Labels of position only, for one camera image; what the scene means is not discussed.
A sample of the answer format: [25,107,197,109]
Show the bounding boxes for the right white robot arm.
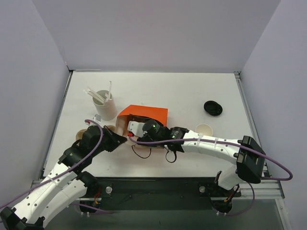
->
[137,119,265,196]

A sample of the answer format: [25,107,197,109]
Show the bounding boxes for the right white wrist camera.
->
[127,121,147,138]

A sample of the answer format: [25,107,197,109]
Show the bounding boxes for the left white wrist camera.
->
[84,114,101,126]

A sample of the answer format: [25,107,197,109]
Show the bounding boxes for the purple cable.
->
[0,119,113,214]
[128,136,293,216]

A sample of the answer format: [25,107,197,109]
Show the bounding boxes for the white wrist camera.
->
[127,121,147,138]
[84,114,101,126]

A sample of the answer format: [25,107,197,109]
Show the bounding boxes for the white cylindrical straw holder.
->
[93,90,117,121]

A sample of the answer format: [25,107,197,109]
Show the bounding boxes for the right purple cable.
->
[128,136,293,216]

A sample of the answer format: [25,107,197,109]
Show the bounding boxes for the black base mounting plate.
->
[76,177,241,214]

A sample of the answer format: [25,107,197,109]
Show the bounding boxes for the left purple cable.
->
[0,119,113,214]

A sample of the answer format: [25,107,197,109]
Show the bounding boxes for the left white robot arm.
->
[0,125,127,230]

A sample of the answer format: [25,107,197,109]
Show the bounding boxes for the orange paper bag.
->
[115,104,168,159]

